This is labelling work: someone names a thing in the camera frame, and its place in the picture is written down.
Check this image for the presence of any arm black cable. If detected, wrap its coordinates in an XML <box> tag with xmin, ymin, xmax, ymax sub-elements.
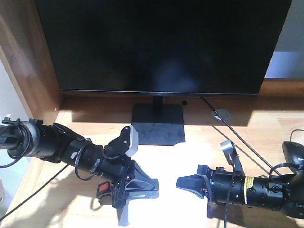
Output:
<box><xmin>0</xmin><ymin>137</ymin><xmax>103</xmax><ymax>219</ymax></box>
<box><xmin>222</xmin><ymin>166</ymin><xmax>238</xmax><ymax>228</ymax></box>

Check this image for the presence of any grey desk cable grommet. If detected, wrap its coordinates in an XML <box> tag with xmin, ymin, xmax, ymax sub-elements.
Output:
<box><xmin>211</xmin><ymin>109</ymin><xmax>231</xmax><ymax>122</ymax></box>

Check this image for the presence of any black mouse cable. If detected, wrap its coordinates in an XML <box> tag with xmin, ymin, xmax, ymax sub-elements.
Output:
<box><xmin>289</xmin><ymin>129</ymin><xmax>304</xmax><ymax>143</ymax></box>

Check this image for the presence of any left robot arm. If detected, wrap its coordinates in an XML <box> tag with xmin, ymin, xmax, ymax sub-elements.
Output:
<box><xmin>0</xmin><ymin>118</ymin><xmax>159</xmax><ymax>209</ymax></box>

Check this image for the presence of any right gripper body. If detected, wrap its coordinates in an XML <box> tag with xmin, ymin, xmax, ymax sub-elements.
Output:
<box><xmin>197</xmin><ymin>165</ymin><xmax>245</xmax><ymax>205</ymax></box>

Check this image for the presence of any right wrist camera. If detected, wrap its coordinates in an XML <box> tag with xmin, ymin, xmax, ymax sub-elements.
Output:
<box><xmin>220</xmin><ymin>140</ymin><xmax>245</xmax><ymax>176</ymax></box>

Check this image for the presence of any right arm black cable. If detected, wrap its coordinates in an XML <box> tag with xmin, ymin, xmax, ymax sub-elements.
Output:
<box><xmin>222</xmin><ymin>166</ymin><xmax>238</xmax><ymax>228</ymax></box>

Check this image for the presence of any wooden desk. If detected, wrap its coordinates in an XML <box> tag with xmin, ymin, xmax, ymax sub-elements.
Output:
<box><xmin>0</xmin><ymin>0</ymin><xmax>304</xmax><ymax>228</ymax></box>

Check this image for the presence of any black computer monitor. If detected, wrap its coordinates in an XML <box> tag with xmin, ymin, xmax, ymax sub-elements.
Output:
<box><xmin>36</xmin><ymin>0</ymin><xmax>291</xmax><ymax>95</ymax></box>

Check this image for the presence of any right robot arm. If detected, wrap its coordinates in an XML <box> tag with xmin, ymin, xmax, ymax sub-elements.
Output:
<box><xmin>176</xmin><ymin>162</ymin><xmax>304</xmax><ymax>219</ymax></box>

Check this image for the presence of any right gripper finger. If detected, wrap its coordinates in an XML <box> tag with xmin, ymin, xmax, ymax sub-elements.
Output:
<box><xmin>176</xmin><ymin>174</ymin><xmax>206</xmax><ymax>199</ymax></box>

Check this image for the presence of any black monitor stand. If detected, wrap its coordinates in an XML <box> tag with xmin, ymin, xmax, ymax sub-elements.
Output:
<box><xmin>131</xmin><ymin>96</ymin><xmax>185</xmax><ymax>146</ymax></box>

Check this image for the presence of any black monitor cable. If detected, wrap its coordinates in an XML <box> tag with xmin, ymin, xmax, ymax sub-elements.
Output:
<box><xmin>200</xmin><ymin>96</ymin><xmax>283</xmax><ymax>176</ymax></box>

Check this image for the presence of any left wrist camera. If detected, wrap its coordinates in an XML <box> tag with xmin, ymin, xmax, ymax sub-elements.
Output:
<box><xmin>104</xmin><ymin>125</ymin><xmax>139</xmax><ymax>159</ymax></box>

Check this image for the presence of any black stapler with orange tab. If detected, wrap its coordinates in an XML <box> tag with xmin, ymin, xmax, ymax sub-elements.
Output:
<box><xmin>96</xmin><ymin>180</ymin><xmax>159</xmax><ymax>206</ymax></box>

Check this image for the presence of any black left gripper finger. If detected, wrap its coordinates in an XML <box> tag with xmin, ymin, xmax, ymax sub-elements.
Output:
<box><xmin>111</xmin><ymin>160</ymin><xmax>159</xmax><ymax>209</ymax></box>

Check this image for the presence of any white paper sheet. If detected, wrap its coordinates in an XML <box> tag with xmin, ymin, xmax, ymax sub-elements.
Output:
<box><xmin>116</xmin><ymin>142</ymin><xmax>222</xmax><ymax>228</ymax></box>

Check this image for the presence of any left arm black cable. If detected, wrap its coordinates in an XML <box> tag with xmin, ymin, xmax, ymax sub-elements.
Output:
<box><xmin>0</xmin><ymin>137</ymin><xmax>103</xmax><ymax>219</ymax></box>

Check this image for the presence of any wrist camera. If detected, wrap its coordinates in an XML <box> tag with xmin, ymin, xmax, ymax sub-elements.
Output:
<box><xmin>104</xmin><ymin>125</ymin><xmax>139</xmax><ymax>159</ymax></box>
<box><xmin>220</xmin><ymin>140</ymin><xmax>245</xmax><ymax>176</ymax></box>

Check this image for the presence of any black computer mouse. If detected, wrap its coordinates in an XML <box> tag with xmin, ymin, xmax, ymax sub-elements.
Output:
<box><xmin>282</xmin><ymin>141</ymin><xmax>304</xmax><ymax>166</ymax></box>

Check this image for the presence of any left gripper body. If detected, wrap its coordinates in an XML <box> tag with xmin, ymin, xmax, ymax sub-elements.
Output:
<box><xmin>60</xmin><ymin>140</ymin><xmax>131</xmax><ymax>181</ymax></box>

